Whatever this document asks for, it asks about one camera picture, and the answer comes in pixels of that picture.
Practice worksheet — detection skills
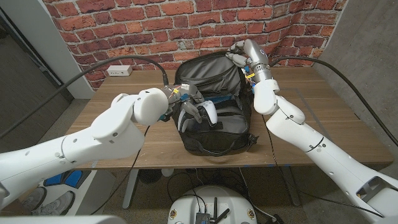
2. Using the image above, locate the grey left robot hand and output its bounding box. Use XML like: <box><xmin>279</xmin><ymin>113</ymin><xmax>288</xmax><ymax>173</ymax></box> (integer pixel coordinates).
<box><xmin>169</xmin><ymin>83</ymin><xmax>206</xmax><ymax>124</ymax></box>

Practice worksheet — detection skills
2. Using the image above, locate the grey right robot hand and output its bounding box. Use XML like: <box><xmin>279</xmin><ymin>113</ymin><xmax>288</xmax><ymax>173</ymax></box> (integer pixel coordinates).
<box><xmin>225</xmin><ymin>38</ymin><xmax>269</xmax><ymax>68</ymax></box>

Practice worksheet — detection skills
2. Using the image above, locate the white black game controller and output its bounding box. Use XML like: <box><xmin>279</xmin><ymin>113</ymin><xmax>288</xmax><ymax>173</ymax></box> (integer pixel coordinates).
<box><xmin>177</xmin><ymin>100</ymin><xmax>218</xmax><ymax>133</ymax></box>

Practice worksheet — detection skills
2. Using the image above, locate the black backpack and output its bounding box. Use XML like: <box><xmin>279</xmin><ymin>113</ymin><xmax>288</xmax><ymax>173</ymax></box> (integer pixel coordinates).
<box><xmin>170</xmin><ymin>51</ymin><xmax>259</xmax><ymax>157</ymax></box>

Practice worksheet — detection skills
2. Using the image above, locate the red brick print backdrop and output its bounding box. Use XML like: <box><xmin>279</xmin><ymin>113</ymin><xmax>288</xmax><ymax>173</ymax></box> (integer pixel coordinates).
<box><xmin>43</xmin><ymin>0</ymin><xmax>348</xmax><ymax>91</ymax></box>

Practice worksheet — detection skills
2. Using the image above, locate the white power strip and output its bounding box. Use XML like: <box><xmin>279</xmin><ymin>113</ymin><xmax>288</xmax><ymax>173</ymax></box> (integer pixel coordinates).
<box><xmin>106</xmin><ymin>65</ymin><xmax>133</xmax><ymax>77</ymax></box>

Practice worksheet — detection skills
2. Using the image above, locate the black round floor object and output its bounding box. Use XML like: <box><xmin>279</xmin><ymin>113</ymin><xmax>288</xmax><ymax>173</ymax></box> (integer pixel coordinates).
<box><xmin>138</xmin><ymin>169</ymin><xmax>162</xmax><ymax>184</ymax></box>

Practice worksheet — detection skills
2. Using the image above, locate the white robot torso base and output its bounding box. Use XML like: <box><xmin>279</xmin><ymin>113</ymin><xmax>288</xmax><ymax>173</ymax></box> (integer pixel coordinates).
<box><xmin>167</xmin><ymin>185</ymin><xmax>258</xmax><ymax>224</ymax></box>

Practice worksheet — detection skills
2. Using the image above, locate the white table leg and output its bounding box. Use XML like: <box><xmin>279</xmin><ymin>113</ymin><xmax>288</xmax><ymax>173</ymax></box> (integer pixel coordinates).
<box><xmin>122</xmin><ymin>169</ymin><xmax>140</xmax><ymax>210</ymax></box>

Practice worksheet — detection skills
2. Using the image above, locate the slanted black antenna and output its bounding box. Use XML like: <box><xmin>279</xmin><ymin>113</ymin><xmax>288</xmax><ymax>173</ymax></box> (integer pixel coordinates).
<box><xmin>216</xmin><ymin>208</ymin><xmax>231</xmax><ymax>224</ymax></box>

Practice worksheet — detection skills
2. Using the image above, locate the small grey computer box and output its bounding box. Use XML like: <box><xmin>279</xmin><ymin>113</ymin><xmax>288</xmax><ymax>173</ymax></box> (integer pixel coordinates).
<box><xmin>195</xmin><ymin>212</ymin><xmax>211</xmax><ymax>224</ymax></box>

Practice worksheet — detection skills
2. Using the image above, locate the grey table leg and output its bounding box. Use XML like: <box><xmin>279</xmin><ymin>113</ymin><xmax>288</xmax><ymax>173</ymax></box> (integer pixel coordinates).
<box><xmin>281</xmin><ymin>166</ymin><xmax>302</xmax><ymax>207</ymax></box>

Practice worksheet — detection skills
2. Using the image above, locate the blue black floor pad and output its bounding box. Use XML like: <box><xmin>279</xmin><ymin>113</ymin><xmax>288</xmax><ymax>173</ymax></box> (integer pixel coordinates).
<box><xmin>43</xmin><ymin>169</ymin><xmax>91</xmax><ymax>189</ymax></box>

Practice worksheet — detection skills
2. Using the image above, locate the grey sneaker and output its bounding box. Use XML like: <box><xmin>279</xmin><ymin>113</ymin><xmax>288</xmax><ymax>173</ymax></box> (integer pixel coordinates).
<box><xmin>32</xmin><ymin>190</ymin><xmax>75</xmax><ymax>216</ymax></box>
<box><xmin>20</xmin><ymin>186</ymin><xmax>47</xmax><ymax>211</ymax></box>

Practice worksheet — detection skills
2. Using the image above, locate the white robot chest edge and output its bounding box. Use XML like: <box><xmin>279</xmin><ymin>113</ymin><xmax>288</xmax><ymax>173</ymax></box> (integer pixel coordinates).
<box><xmin>0</xmin><ymin>214</ymin><xmax>127</xmax><ymax>224</ymax></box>

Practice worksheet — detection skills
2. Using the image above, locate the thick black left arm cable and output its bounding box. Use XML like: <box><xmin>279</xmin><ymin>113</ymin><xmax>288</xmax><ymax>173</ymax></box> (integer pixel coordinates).
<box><xmin>0</xmin><ymin>55</ymin><xmax>170</xmax><ymax>139</ymax></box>

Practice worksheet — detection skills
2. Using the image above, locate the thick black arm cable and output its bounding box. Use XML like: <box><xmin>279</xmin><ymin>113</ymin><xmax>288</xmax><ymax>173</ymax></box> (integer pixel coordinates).
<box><xmin>269</xmin><ymin>55</ymin><xmax>398</xmax><ymax>147</ymax></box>
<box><xmin>0</xmin><ymin>55</ymin><xmax>170</xmax><ymax>139</ymax></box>

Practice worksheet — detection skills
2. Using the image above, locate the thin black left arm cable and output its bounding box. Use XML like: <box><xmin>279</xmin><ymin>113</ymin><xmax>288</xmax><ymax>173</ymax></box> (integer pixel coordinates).
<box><xmin>89</xmin><ymin>124</ymin><xmax>150</xmax><ymax>216</ymax></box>

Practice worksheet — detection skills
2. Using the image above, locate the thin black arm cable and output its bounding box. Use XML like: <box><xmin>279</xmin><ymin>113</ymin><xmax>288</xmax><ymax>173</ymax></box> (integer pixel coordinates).
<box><xmin>262</xmin><ymin>114</ymin><xmax>385</xmax><ymax>218</ymax></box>
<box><xmin>89</xmin><ymin>124</ymin><xmax>150</xmax><ymax>216</ymax></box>

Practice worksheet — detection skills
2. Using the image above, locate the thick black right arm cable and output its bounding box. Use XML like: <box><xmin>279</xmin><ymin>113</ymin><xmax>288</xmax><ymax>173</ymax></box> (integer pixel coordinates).
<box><xmin>269</xmin><ymin>55</ymin><xmax>398</xmax><ymax>147</ymax></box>

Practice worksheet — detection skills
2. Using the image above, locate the black floor cable loop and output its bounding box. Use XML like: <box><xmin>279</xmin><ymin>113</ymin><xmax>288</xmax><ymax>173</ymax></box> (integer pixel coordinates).
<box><xmin>167</xmin><ymin>172</ymin><xmax>208</xmax><ymax>214</ymax></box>

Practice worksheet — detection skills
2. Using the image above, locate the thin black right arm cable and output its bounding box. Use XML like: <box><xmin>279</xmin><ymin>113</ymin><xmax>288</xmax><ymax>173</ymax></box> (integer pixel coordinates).
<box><xmin>262</xmin><ymin>114</ymin><xmax>385</xmax><ymax>218</ymax></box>

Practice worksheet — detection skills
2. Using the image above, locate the white floor cable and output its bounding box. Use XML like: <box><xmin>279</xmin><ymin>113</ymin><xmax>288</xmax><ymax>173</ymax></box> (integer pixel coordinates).
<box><xmin>238</xmin><ymin>167</ymin><xmax>277</xmax><ymax>221</ymax></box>

